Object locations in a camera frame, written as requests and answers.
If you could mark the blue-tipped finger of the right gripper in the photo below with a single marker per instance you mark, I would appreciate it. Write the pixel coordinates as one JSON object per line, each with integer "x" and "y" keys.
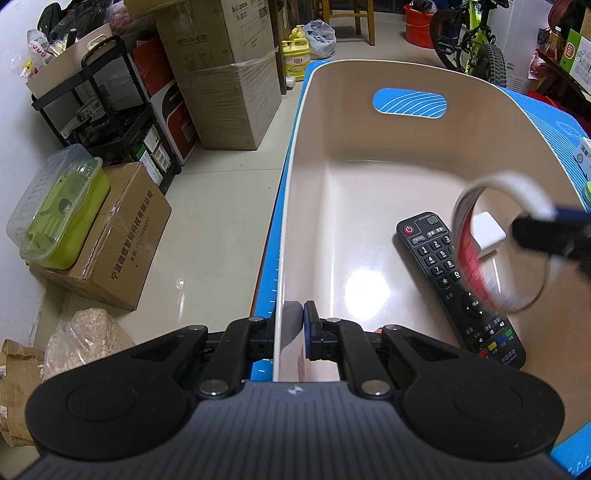
{"x": 566, "y": 235}

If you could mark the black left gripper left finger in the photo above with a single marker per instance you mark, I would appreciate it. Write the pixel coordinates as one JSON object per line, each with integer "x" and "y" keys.
{"x": 133, "y": 401}

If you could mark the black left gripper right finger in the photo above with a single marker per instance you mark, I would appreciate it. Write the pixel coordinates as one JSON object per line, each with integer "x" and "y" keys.
{"x": 454, "y": 400}

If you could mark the clear tape roll red print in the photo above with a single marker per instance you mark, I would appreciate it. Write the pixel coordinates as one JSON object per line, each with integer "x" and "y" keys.
{"x": 537, "y": 205}

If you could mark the white power adapter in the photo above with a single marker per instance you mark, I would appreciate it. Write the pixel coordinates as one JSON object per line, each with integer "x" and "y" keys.
{"x": 487, "y": 234}

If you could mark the black tv remote control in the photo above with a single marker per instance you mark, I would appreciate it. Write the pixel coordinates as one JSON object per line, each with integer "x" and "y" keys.
{"x": 478, "y": 329}

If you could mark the beige plastic storage bin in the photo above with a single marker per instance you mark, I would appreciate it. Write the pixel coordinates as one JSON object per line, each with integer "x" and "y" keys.
{"x": 369, "y": 184}

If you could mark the bag of wood shavings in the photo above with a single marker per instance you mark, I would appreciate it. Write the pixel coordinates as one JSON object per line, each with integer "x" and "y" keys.
{"x": 90, "y": 335}

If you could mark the tissue box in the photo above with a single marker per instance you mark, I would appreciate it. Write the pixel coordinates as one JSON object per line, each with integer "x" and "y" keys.
{"x": 583, "y": 156}

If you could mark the brown paper bag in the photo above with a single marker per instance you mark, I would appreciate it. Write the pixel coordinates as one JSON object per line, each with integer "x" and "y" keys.
{"x": 20, "y": 376}

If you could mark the brown cardboard box on floor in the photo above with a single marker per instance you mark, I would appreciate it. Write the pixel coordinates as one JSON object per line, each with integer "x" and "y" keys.
{"x": 115, "y": 259}

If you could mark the blue silicone table mat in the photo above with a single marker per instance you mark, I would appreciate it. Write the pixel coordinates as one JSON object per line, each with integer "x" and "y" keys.
{"x": 265, "y": 276}

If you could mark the green clear-lid plastic container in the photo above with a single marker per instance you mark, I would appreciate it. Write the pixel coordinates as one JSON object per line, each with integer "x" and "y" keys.
{"x": 52, "y": 219}

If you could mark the green black bicycle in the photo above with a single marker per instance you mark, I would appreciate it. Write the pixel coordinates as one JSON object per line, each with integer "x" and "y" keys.
{"x": 464, "y": 41}

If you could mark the red plastic bucket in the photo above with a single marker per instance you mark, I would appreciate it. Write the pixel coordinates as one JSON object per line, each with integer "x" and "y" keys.
{"x": 418, "y": 27}

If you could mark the black metal shelf rack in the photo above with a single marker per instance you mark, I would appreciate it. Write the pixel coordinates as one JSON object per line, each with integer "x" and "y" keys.
{"x": 104, "y": 107}

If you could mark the wooden chair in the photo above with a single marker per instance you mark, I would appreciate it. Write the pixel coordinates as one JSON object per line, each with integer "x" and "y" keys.
{"x": 356, "y": 10}

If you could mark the white plastic bag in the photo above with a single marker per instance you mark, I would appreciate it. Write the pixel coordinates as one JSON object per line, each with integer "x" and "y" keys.
{"x": 321, "y": 39}

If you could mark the yellow detergent jug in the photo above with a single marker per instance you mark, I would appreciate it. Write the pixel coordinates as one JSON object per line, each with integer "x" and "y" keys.
{"x": 296, "y": 54}

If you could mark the red white appliance box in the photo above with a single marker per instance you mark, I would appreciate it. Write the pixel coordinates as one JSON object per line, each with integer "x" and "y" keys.
{"x": 165, "y": 97}

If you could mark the large stacked cardboard boxes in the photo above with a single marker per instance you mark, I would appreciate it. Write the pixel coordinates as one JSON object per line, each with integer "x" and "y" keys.
{"x": 223, "y": 59}

